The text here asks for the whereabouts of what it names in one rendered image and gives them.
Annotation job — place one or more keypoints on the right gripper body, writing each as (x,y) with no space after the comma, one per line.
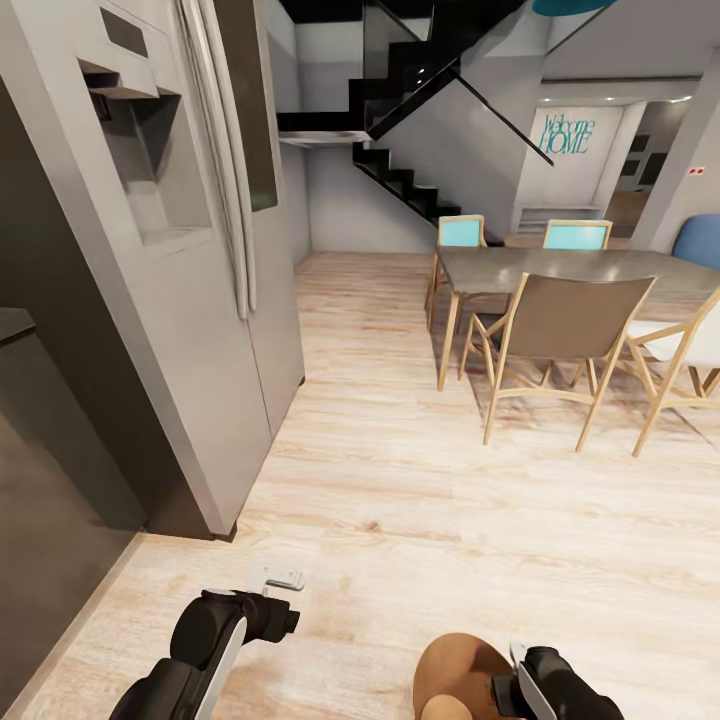
(509,700)

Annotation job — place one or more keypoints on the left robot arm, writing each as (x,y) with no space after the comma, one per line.
(205,644)

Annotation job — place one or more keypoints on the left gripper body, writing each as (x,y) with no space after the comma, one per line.
(271,618)

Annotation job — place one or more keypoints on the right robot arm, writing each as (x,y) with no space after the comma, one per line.
(545,687)

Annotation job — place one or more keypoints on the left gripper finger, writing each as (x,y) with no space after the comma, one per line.
(292,621)

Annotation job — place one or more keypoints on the stairs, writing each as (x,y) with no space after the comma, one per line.
(383,78)

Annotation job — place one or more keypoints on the fridge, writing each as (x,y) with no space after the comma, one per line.
(143,225)

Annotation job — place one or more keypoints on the trash can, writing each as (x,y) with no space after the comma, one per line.
(453,679)

